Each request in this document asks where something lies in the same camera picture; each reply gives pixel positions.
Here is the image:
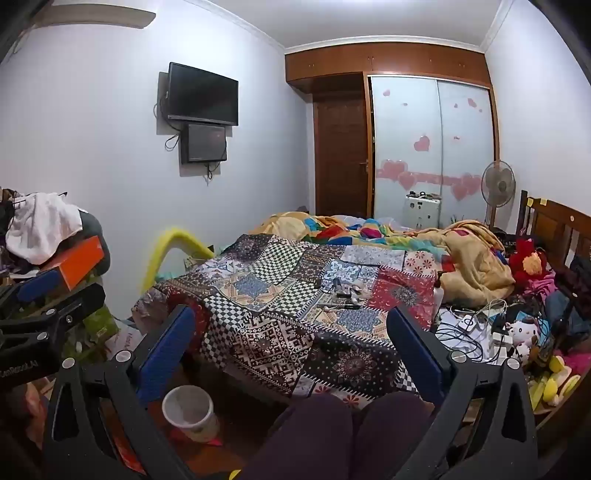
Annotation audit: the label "wooden bed headboard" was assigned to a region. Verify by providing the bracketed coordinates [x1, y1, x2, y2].
[517, 189, 591, 280]

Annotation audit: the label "patchwork printed blanket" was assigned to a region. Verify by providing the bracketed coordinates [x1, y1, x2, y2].
[131, 233, 451, 409]

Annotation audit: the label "yellow plush toy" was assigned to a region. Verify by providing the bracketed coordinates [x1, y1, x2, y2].
[526, 355, 581, 412]

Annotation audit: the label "pink cloth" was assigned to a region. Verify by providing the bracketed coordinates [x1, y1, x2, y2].
[519, 272, 561, 301]

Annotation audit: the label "standing electric fan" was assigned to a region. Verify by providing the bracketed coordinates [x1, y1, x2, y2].
[480, 159, 517, 230]

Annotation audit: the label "yellow foam tube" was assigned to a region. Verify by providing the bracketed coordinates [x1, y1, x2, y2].
[141, 225, 217, 296]

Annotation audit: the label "wooden wardrobe with sliding doors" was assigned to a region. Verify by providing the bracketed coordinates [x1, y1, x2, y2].
[285, 41, 502, 228]

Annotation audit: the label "orange box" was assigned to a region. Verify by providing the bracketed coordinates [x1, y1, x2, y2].
[39, 235, 105, 291]

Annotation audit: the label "white device on bed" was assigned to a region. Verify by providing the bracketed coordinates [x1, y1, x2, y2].
[404, 193, 443, 230]

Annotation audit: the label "white cloth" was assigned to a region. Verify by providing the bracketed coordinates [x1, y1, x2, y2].
[6, 191, 84, 266]

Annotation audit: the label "yellow fleece blanket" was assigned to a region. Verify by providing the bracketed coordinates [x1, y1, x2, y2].
[249, 211, 515, 309]

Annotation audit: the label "tangled white charger cables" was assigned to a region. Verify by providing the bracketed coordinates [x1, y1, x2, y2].
[434, 300, 509, 365]

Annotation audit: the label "white waste bin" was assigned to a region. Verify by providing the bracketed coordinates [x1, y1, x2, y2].
[161, 385, 221, 445]

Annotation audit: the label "small black wall monitor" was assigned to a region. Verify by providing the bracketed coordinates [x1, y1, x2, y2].
[180, 122, 228, 165]

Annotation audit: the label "person's leg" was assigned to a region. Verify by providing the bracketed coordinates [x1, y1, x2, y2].
[238, 392, 355, 480]
[355, 391, 445, 480]

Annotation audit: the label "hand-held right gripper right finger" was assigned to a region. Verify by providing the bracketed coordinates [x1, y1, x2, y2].
[387, 305, 539, 480]

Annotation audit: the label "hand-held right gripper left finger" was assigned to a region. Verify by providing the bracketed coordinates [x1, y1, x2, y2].
[44, 305, 197, 480]

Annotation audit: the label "person's right leg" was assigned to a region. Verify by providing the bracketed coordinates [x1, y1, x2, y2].
[355, 391, 445, 480]

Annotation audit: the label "black wall television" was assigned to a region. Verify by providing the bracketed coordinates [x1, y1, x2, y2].
[167, 62, 240, 127]

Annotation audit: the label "beige ceiling fixture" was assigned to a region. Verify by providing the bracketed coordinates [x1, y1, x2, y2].
[36, 8, 157, 30]

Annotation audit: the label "brown wooden door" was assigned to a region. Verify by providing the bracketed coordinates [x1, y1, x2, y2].
[313, 92, 372, 219]

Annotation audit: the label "rainbow coloured blanket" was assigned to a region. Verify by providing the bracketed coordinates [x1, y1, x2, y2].
[302, 216, 451, 250]

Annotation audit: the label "person's left leg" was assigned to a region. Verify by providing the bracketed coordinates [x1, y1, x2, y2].
[238, 392, 355, 480]

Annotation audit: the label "red plush toy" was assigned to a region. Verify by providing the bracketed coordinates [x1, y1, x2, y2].
[508, 237, 555, 289]

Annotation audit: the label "white cat plush toy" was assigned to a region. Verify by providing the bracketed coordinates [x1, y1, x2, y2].
[504, 318, 542, 365]

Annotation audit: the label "pink heart stickers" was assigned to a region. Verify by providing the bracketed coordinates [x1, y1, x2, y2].
[376, 89, 485, 202]

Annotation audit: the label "green plastic bag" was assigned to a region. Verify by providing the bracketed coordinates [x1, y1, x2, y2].
[65, 274, 120, 365]

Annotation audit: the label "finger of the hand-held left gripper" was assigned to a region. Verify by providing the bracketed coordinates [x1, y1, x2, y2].
[0, 269, 63, 302]
[0, 282, 107, 344]

